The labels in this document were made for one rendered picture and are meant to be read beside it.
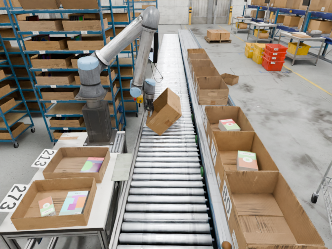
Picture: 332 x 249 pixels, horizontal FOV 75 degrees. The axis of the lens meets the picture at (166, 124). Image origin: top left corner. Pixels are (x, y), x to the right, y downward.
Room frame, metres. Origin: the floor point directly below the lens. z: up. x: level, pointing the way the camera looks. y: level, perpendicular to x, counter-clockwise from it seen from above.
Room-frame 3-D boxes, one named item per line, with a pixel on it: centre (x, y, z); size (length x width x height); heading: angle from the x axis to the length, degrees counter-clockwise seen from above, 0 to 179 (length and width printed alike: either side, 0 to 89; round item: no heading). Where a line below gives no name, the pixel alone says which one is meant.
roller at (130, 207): (0.88, 0.00, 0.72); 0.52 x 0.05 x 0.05; 88
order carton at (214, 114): (1.44, -0.47, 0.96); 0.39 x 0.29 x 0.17; 178
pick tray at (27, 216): (0.88, 0.64, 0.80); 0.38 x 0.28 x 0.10; 94
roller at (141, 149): (1.47, -0.01, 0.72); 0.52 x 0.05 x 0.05; 88
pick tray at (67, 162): (1.21, 0.63, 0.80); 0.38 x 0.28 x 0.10; 89
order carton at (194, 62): (3.01, -0.51, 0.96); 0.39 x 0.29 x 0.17; 178
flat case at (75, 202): (0.88, 0.55, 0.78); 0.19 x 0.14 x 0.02; 3
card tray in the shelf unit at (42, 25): (2.67, 1.35, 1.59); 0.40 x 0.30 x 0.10; 87
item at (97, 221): (1.23, 0.66, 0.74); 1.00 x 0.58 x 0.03; 2
